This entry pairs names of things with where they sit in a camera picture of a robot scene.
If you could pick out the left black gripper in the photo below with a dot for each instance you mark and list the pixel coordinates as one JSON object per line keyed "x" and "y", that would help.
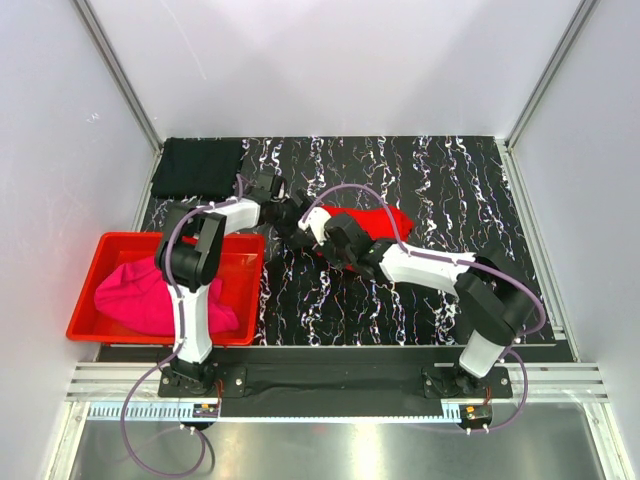
{"x": 290, "y": 233}

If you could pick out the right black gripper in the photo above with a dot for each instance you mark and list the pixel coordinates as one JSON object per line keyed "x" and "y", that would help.
{"x": 324, "y": 249}

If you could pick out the red t shirt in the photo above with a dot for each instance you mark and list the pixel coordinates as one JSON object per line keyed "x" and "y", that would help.
{"x": 375, "y": 224}

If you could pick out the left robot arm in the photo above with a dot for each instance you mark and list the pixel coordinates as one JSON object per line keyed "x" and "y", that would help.
{"x": 189, "y": 257}

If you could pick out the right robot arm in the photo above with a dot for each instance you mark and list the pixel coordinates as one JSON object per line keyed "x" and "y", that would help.
{"x": 486, "y": 286}

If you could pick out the folded black t shirt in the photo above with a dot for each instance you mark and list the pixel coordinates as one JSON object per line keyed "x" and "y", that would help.
{"x": 205, "y": 168}

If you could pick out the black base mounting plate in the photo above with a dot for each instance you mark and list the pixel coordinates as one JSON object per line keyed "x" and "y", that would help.
{"x": 332, "y": 382}

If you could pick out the pink t shirt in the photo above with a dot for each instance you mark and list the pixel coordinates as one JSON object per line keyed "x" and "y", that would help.
{"x": 136, "y": 296}

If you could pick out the red plastic bin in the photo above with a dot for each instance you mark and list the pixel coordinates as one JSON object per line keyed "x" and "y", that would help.
{"x": 233, "y": 298}

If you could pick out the left connector box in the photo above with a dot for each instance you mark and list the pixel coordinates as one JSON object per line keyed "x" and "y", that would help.
{"x": 206, "y": 410}

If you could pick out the connector box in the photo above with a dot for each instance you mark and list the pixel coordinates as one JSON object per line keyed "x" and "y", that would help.
{"x": 206, "y": 410}
{"x": 482, "y": 413}

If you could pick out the right connector box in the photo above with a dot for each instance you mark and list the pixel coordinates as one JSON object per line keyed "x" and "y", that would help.
{"x": 482, "y": 413}

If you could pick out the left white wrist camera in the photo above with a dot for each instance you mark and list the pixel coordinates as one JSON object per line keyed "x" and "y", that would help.
{"x": 279, "y": 188}

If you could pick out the aluminium frame rail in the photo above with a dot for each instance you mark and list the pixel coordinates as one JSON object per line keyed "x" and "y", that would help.
{"x": 118, "y": 391}

